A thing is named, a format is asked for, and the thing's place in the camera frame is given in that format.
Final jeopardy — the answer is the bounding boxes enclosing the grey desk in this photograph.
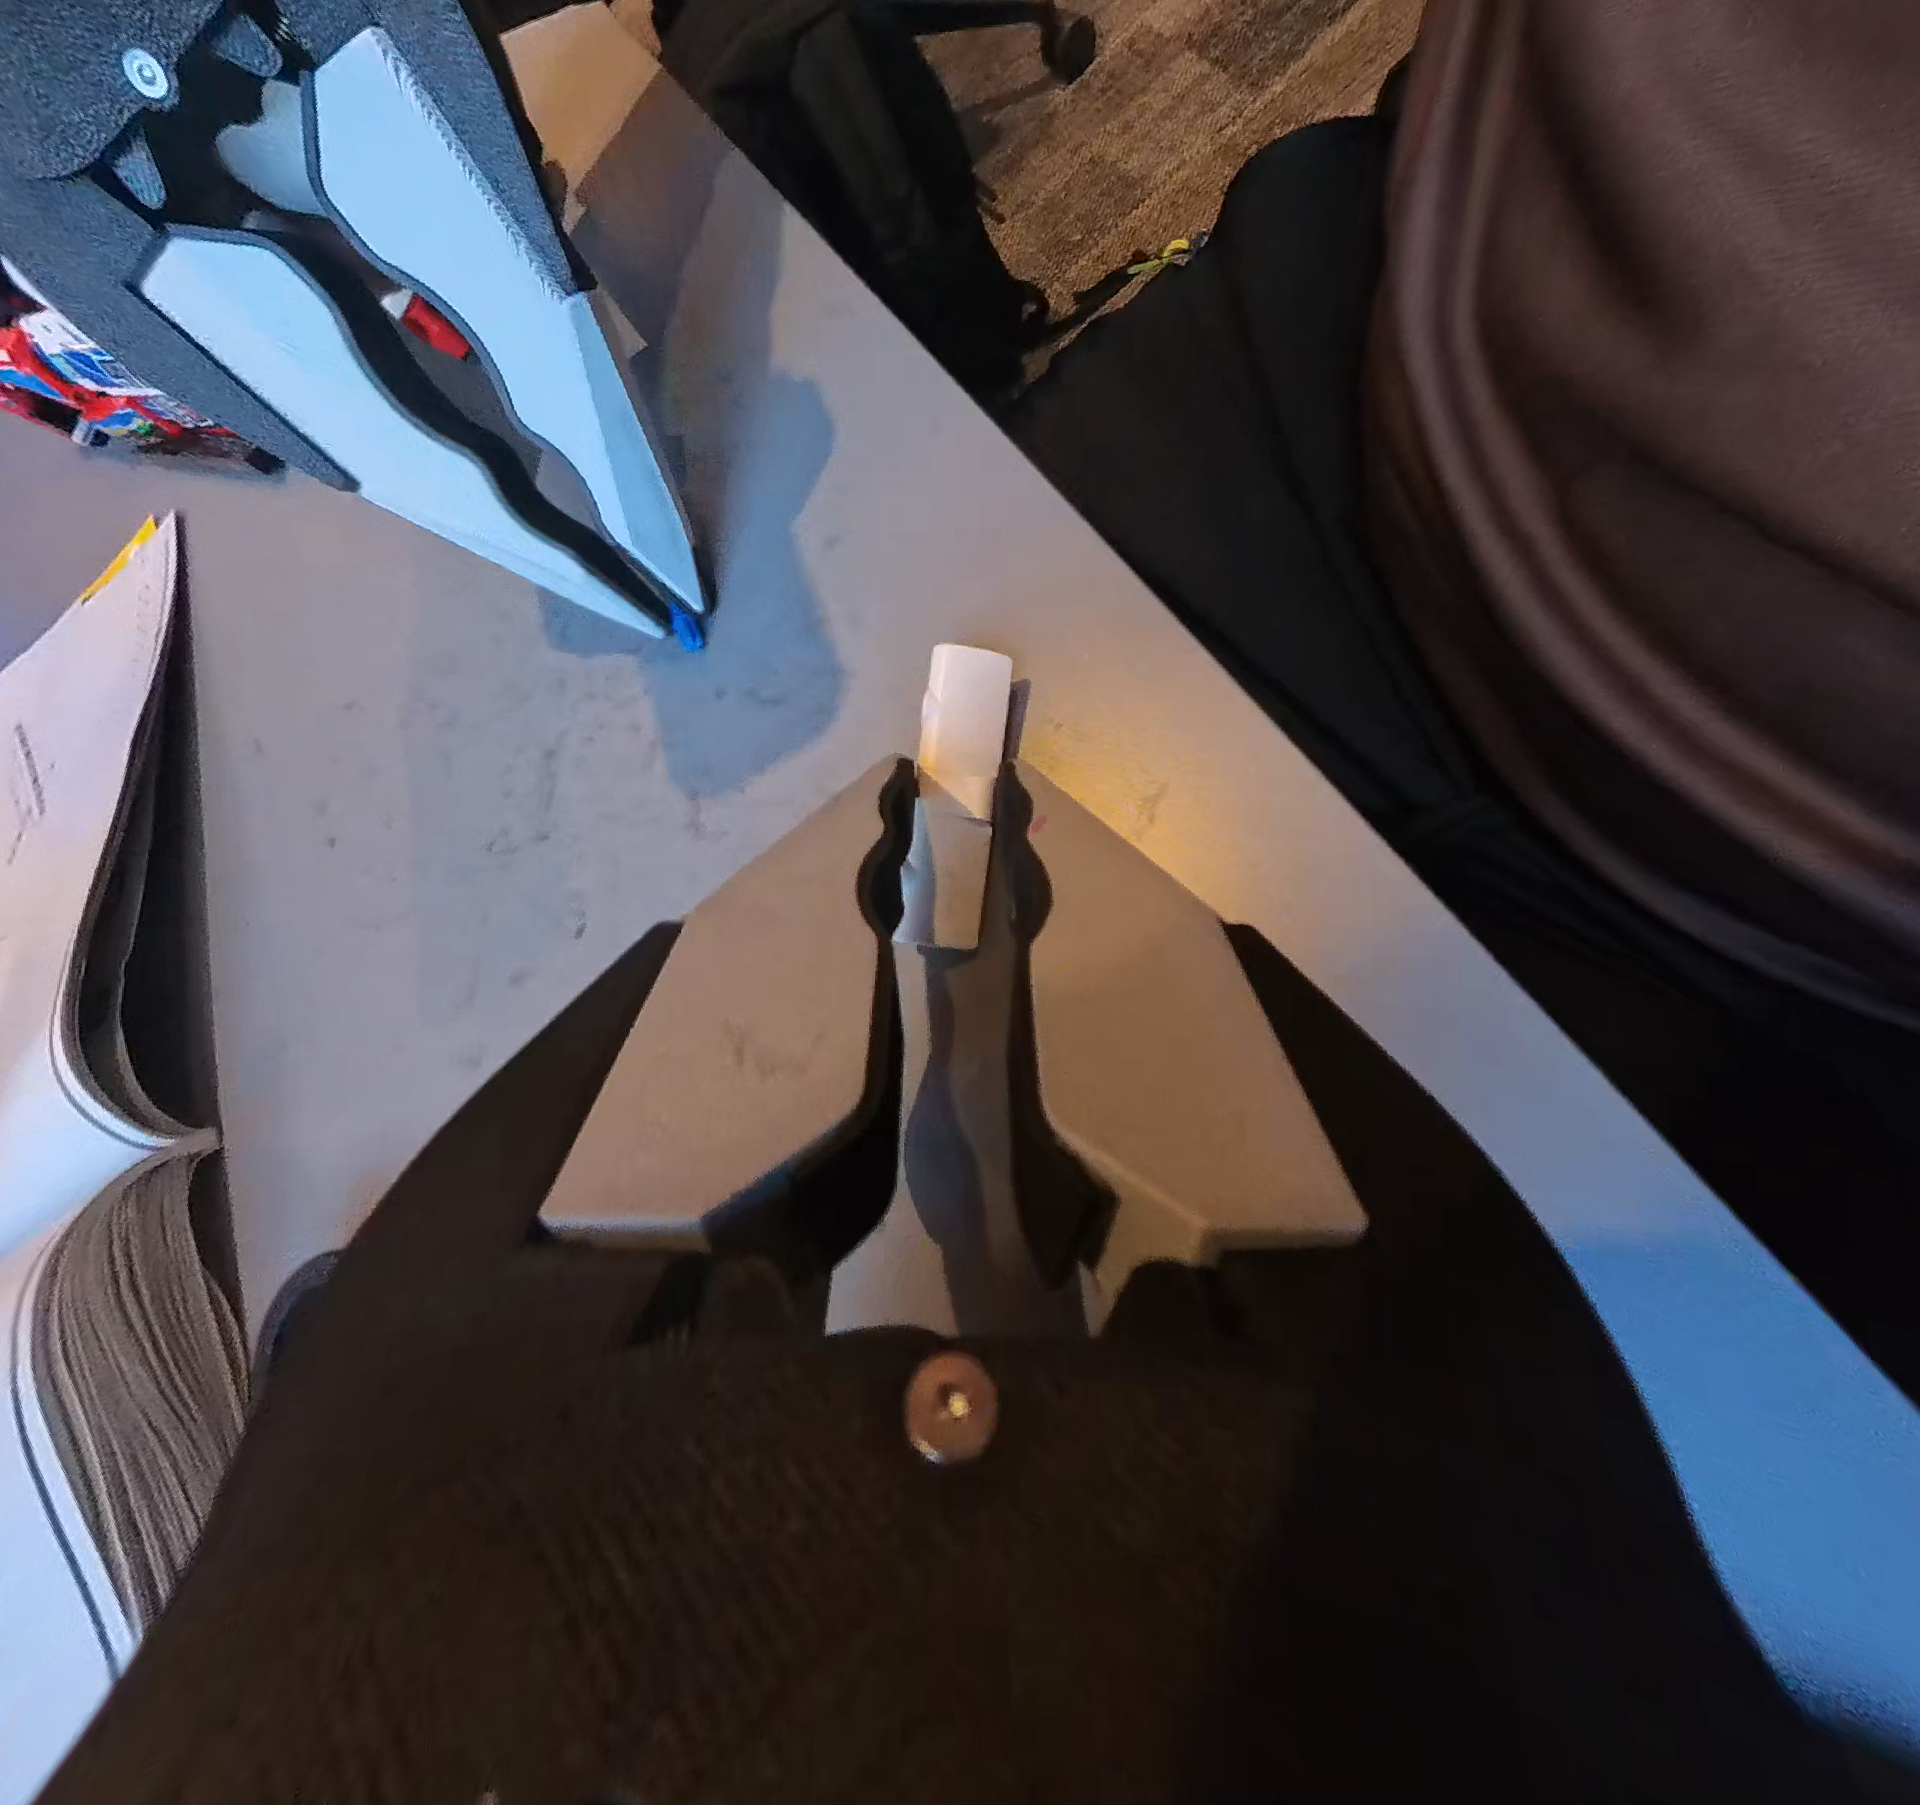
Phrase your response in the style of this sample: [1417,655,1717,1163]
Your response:
[0,3,1920,1732]

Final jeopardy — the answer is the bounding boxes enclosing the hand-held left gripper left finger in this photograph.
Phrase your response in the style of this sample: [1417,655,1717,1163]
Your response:
[535,755,918,1275]

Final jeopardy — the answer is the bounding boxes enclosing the open white instruction booklet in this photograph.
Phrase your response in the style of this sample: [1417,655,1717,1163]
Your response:
[0,512,254,1687]

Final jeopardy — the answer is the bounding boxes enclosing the black backpack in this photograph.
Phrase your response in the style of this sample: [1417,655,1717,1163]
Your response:
[659,0,1053,403]

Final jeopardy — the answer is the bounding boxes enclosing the red white brick vehicle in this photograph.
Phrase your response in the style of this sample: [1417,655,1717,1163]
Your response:
[0,306,287,473]

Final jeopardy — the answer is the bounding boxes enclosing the white toy beam brick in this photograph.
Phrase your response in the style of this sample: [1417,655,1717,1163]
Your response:
[888,643,1012,954]

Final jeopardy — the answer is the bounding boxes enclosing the person's brown shirt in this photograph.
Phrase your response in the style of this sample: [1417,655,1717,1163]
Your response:
[1356,0,1920,1027]

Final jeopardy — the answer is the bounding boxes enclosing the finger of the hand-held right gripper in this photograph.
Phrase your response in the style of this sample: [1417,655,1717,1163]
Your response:
[304,24,708,622]
[138,226,673,641]

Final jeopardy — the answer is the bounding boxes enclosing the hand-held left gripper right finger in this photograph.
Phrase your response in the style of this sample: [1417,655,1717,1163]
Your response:
[992,758,1370,1330]

